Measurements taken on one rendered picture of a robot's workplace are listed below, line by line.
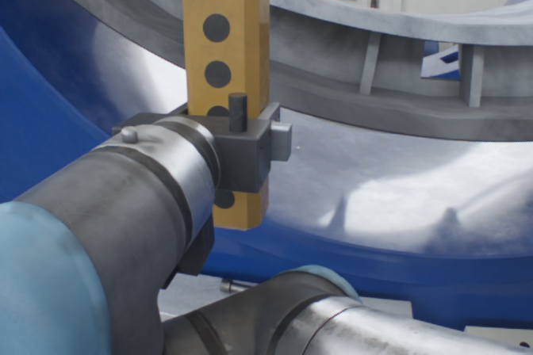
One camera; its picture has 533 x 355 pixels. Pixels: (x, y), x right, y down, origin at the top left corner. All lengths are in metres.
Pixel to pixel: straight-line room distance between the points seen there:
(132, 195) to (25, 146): 0.91
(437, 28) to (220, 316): 0.55
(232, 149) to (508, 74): 0.70
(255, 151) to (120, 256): 0.16
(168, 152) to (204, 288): 0.66
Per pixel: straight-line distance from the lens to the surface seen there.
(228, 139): 0.30
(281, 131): 0.35
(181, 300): 0.86
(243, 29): 0.38
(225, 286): 0.84
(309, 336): 0.24
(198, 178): 0.25
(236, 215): 0.45
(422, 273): 0.86
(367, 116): 0.69
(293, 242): 0.81
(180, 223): 0.23
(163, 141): 0.25
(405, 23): 0.67
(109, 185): 0.20
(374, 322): 0.23
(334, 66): 0.85
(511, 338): 0.96
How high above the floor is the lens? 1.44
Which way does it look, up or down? 22 degrees down
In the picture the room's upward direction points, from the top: straight up
